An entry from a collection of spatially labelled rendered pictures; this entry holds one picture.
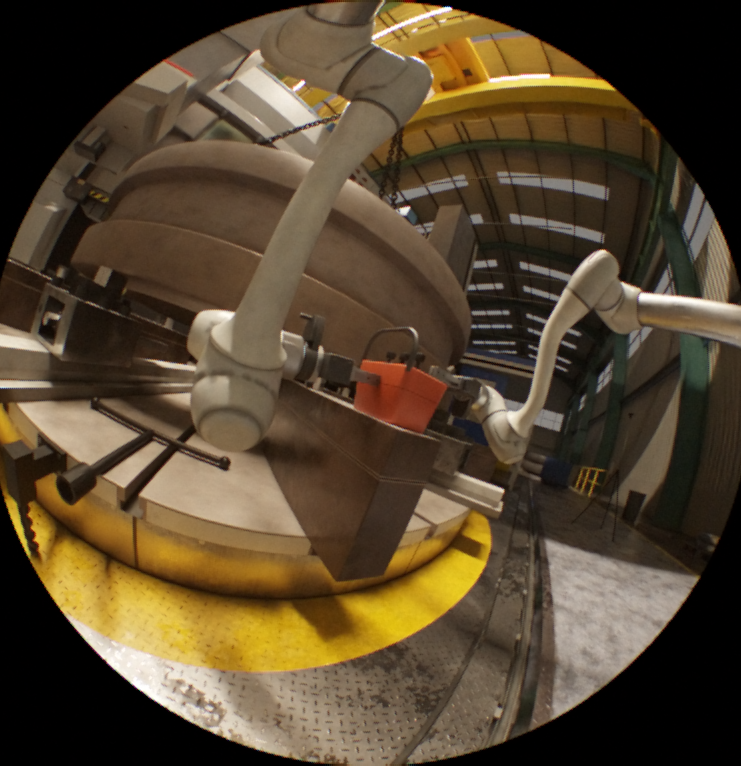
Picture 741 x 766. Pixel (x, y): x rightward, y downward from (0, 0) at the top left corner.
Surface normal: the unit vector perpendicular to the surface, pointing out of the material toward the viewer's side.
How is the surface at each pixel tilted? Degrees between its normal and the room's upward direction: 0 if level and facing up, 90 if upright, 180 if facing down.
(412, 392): 98
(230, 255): 90
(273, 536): 90
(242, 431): 127
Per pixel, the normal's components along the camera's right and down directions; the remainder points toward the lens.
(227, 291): 0.37, 0.06
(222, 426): 0.29, 0.70
